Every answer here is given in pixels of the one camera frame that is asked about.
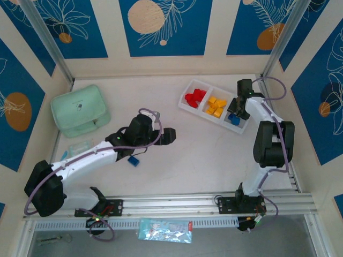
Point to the aluminium frame post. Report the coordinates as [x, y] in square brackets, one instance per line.
[48, 40]
[284, 40]

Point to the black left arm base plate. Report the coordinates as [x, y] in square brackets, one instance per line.
[118, 207]

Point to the small light blue plastic tool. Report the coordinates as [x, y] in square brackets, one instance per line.
[65, 155]

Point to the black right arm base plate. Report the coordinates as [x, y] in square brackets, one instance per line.
[225, 204]

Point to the clear wrapped plastic packet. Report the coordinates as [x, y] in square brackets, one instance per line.
[79, 149]

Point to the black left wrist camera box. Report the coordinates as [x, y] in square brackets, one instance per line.
[142, 123]

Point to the light blue printed packet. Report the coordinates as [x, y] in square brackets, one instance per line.
[166, 230]

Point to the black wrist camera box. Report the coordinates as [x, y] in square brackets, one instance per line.
[244, 85]
[142, 123]

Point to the mint green zip pouch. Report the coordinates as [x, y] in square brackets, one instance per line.
[80, 109]

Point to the aluminium side rail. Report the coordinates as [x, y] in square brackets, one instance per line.
[294, 184]

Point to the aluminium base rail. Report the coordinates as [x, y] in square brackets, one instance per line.
[174, 203]

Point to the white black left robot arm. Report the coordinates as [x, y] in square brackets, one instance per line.
[77, 198]

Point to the blue lego brick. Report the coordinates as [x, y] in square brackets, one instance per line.
[235, 119]
[133, 161]

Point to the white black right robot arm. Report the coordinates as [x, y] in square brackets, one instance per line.
[260, 112]

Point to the white three-compartment tray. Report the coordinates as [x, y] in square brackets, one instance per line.
[193, 85]

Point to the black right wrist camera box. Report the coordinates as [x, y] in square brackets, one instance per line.
[244, 85]

